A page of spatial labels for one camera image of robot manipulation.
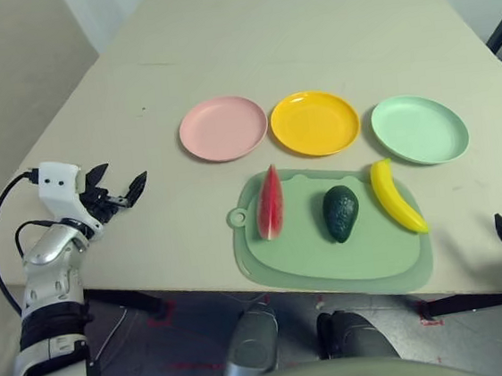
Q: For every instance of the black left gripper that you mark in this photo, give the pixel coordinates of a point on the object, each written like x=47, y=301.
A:
x=100, y=204

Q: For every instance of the yellow banana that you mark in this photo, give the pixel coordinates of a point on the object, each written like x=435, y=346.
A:
x=391, y=195

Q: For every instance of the red watermelon slice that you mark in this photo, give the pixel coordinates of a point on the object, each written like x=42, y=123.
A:
x=271, y=208

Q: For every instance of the dark green avocado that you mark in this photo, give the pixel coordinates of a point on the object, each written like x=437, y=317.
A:
x=341, y=214

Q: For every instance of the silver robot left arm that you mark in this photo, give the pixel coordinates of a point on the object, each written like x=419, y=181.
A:
x=46, y=250

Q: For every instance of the pink round plate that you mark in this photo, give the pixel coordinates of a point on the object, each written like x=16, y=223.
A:
x=222, y=128

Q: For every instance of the mint green round plate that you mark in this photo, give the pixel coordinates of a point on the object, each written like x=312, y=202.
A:
x=415, y=128

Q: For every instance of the silver robot right leg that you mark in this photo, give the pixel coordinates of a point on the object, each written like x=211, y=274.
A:
x=360, y=333

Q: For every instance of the silver robot leg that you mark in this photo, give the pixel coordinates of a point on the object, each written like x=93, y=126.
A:
x=360, y=333
x=249, y=345

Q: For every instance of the green plastic cutting board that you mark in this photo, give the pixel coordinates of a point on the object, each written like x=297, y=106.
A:
x=303, y=259

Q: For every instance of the yellow round plate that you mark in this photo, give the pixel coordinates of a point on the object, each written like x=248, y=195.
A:
x=313, y=123

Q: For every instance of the silver robot left leg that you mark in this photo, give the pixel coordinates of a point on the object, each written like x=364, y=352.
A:
x=249, y=345

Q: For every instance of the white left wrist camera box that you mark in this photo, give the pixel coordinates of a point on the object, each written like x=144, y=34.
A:
x=57, y=181

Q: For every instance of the black metal table frame bar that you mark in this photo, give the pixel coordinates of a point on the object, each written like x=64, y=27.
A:
x=128, y=302
x=469, y=303

